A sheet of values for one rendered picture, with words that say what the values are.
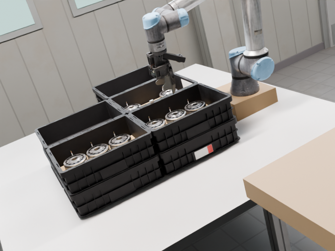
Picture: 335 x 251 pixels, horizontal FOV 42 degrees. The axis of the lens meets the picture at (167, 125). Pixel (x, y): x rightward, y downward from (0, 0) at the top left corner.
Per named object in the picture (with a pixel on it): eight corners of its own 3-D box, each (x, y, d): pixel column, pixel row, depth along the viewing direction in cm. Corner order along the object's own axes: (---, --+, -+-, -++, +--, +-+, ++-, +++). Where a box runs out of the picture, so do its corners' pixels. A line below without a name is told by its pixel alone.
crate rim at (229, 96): (200, 86, 217) (199, 81, 216) (234, 100, 191) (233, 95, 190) (128, 118, 205) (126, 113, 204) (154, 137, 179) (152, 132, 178)
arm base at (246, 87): (244, 82, 237) (242, 65, 233) (265, 87, 225) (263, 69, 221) (224, 93, 230) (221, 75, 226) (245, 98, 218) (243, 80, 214)
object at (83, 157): (83, 152, 196) (83, 151, 196) (88, 160, 187) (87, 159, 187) (62, 161, 194) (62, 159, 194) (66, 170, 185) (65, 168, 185)
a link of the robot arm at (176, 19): (176, 5, 190) (154, 13, 187) (188, 8, 181) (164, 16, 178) (180, 23, 194) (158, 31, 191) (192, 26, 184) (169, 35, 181)
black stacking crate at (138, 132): (133, 136, 209) (126, 114, 204) (159, 157, 183) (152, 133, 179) (55, 171, 197) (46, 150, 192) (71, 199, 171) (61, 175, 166)
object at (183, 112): (180, 108, 212) (179, 107, 212) (190, 113, 203) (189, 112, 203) (161, 116, 209) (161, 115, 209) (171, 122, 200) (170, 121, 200)
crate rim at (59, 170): (128, 118, 205) (126, 113, 204) (154, 137, 179) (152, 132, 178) (47, 153, 193) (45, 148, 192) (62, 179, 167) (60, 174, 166)
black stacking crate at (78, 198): (140, 155, 213) (133, 134, 208) (167, 178, 188) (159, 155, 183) (63, 191, 201) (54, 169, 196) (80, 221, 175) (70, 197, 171)
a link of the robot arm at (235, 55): (246, 66, 230) (243, 42, 225) (260, 72, 219) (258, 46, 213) (226, 73, 227) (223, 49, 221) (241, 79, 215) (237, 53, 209)
